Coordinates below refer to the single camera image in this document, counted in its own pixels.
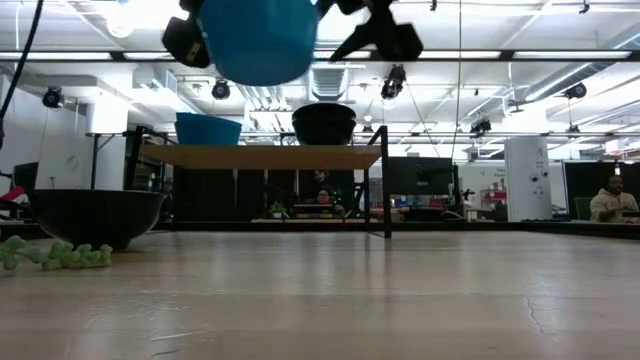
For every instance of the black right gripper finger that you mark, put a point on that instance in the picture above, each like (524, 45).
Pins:
(400, 42)

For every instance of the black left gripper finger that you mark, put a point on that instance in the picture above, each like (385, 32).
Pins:
(182, 42)

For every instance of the blue plastic mini bowl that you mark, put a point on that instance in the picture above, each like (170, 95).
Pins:
(207, 131)
(257, 45)

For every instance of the black mini bowl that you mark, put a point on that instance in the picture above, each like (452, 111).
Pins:
(324, 134)
(324, 111)

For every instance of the black desk divider panel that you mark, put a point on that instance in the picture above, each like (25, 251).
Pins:
(215, 195)

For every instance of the person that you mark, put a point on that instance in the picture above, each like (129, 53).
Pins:
(324, 198)
(612, 202)
(320, 178)

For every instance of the red and white storage rack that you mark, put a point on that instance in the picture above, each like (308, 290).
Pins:
(494, 192)

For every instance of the white round pillar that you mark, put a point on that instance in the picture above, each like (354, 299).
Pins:
(525, 175)

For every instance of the small potted green plant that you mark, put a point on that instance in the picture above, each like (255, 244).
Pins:
(278, 210)

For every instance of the large black bowl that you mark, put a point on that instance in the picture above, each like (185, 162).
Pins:
(95, 215)

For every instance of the small black ceiling spotlight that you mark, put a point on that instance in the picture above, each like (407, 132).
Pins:
(573, 129)

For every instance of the black office chair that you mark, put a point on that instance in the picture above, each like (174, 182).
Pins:
(26, 175)

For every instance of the dark office partition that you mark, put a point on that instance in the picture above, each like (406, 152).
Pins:
(580, 177)

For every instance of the red and white item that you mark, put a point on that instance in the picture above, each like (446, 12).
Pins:
(15, 195)

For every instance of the green office chair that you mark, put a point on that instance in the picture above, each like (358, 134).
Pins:
(582, 207)

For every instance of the green packing peanuts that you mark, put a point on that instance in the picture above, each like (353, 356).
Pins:
(60, 257)

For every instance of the long ceiling light rail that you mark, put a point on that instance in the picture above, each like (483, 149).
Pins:
(500, 55)

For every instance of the white wall cabinet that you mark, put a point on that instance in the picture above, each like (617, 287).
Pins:
(107, 117)

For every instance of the wooden shelf with black frame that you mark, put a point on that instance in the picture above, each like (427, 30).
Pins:
(250, 156)

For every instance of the black metal table frame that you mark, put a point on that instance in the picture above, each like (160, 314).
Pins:
(94, 160)

